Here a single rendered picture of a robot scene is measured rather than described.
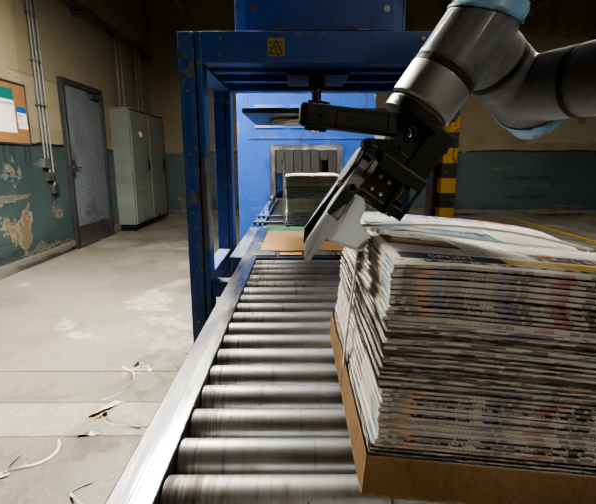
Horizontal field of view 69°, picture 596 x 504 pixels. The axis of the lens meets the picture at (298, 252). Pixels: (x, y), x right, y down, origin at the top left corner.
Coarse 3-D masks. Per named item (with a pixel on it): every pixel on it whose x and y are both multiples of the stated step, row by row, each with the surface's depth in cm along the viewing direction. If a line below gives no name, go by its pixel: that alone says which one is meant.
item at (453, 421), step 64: (384, 256) 39; (448, 256) 38; (512, 256) 41; (576, 256) 46; (384, 320) 37; (448, 320) 37; (512, 320) 37; (576, 320) 37; (384, 384) 37; (448, 384) 37; (512, 384) 37; (576, 384) 37; (384, 448) 39; (448, 448) 38; (512, 448) 38; (576, 448) 38
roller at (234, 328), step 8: (232, 328) 90; (240, 328) 90; (248, 328) 90; (256, 328) 90; (264, 328) 90; (272, 328) 90; (280, 328) 90; (288, 328) 90; (296, 328) 90; (304, 328) 90; (312, 328) 90; (320, 328) 90; (328, 328) 90
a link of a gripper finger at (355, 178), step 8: (360, 160) 47; (360, 168) 46; (352, 176) 46; (360, 176) 46; (344, 184) 47; (352, 184) 46; (360, 184) 46; (344, 192) 46; (352, 192) 46; (336, 200) 46; (344, 200) 46; (336, 208) 46; (344, 208) 46; (336, 216) 46
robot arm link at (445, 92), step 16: (416, 64) 47; (432, 64) 46; (400, 80) 48; (416, 80) 46; (432, 80) 46; (448, 80) 45; (416, 96) 46; (432, 96) 46; (448, 96) 46; (464, 96) 47; (432, 112) 47; (448, 112) 47
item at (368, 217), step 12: (372, 216) 63; (384, 216) 65; (408, 216) 69; (420, 216) 70; (420, 228) 57; (432, 228) 58; (444, 228) 59; (456, 228) 60; (504, 228) 64; (516, 228) 65; (528, 240) 57; (540, 240) 58; (348, 252) 61; (348, 264) 62; (348, 276) 61; (348, 288) 60; (348, 300) 60; (336, 312) 72; (336, 324) 71
